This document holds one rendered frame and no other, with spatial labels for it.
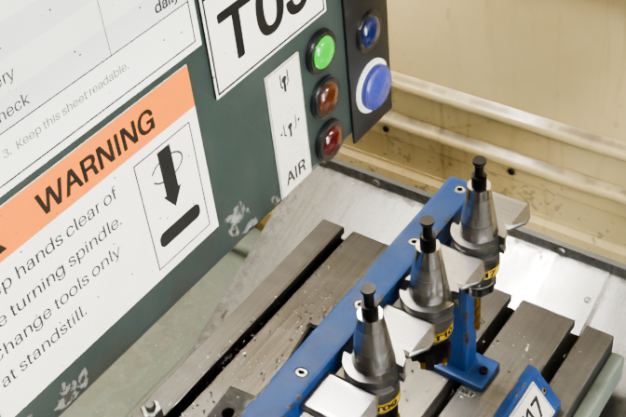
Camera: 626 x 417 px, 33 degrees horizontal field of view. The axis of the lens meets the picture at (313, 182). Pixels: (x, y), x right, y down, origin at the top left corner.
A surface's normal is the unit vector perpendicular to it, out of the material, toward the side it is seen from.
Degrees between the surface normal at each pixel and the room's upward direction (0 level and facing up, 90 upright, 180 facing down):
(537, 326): 0
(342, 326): 0
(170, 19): 90
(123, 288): 90
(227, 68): 90
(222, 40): 90
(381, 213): 24
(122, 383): 0
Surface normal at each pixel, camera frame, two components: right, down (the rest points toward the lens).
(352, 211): -0.32, -0.47
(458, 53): -0.58, 0.56
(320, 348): -0.09, -0.76
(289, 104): 0.81, 0.32
